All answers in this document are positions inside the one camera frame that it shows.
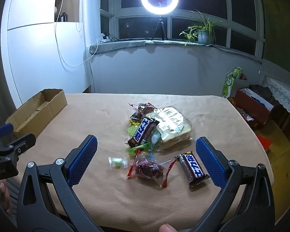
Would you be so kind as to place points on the brown chocolate bar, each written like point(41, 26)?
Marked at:
point(142, 133)
point(192, 168)

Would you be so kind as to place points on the green snack packet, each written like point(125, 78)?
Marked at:
point(140, 148)

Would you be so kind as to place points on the potted spider plant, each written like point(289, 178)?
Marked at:
point(204, 36)

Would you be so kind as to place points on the black bottle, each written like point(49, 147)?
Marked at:
point(62, 17)

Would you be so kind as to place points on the clear green candy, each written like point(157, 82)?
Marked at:
point(117, 162)

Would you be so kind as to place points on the person's right hand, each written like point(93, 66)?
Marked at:
point(168, 228)

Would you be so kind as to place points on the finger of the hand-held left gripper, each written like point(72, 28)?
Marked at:
point(2, 130)
point(23, 145)

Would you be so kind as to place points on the black tripod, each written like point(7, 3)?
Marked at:
point(160, 27)

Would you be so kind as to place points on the person's left hand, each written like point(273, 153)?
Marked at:
point(1, 192)

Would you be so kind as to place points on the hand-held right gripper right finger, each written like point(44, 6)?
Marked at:
point(210, 160)

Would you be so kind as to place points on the small green candy packet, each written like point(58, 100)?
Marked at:
point(131, 130)

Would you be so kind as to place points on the lace-covered side table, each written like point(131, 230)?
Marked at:
point(284, 94)

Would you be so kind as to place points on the grey windowsill cloth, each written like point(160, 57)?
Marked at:
point(125, 44)

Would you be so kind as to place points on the white framed window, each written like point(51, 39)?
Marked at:
point(176, 14)

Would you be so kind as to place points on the yellow candy packet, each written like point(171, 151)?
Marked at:
point(133, 122)

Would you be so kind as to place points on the clear packaged sliced bread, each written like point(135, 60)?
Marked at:
point(171, 123)

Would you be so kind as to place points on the olive curtain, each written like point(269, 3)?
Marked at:
point(280, 17)

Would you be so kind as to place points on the small black snack packet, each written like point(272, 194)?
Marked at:
point(135, 116)

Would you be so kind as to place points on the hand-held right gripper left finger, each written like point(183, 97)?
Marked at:
point(83, 159)

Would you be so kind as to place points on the green printed carton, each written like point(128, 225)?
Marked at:
point(229, 83)

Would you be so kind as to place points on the red paper sheet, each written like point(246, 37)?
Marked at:
point(264, 142)

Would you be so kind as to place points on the cardboard box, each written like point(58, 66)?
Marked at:
point(38, 118)

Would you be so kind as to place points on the white cabinet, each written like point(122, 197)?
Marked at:
point(38, 65)

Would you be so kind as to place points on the white power strip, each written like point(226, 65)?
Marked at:
point(104, 38)

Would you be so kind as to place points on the red clear dark snack packet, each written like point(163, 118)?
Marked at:
point(147, 169)
point(143, 107)

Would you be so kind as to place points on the red storage box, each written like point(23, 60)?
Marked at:
point(251, 108)

